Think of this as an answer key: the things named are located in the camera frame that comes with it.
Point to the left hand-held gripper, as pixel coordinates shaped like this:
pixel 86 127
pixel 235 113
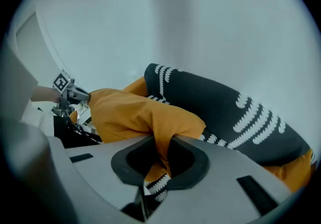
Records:
pixel 65 85

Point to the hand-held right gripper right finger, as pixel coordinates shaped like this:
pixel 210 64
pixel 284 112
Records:
pixel 220 180

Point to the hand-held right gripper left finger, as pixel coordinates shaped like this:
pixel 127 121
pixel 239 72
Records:
pixel 95 172

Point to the orange sofa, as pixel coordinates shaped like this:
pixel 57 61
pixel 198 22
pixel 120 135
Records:
pixel 200 97

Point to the person's left forearm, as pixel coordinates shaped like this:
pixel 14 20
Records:
pixel 45 93

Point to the person's black trousers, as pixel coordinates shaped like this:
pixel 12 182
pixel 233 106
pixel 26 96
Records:
pixel 67 132

